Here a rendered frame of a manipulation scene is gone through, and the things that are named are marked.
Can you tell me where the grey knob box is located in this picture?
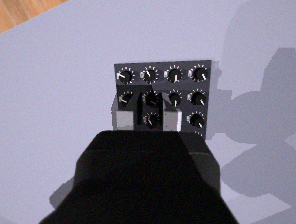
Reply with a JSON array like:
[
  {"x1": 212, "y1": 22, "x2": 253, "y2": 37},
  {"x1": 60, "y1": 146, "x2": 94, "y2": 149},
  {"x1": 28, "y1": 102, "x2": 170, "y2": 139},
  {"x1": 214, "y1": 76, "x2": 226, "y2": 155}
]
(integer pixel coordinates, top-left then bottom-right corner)
[{"x1": 114, "y1": 60, "x2": 212, "y2": 141}]

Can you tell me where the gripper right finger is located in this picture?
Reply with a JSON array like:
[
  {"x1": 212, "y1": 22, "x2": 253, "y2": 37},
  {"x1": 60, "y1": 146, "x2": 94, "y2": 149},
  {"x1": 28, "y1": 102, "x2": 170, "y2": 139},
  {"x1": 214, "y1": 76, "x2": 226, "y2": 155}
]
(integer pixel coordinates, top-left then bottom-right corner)
[{"x1": 159, "y1": 93, "x2": 182, "y2": 132}]

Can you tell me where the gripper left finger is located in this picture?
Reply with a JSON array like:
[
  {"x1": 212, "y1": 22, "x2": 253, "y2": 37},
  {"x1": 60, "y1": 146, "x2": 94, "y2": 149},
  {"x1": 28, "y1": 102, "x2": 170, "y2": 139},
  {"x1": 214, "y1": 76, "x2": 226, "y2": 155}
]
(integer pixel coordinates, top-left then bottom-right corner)
[{"x1": 116, "y1": 92, "x2": 142, "y2": 131}]

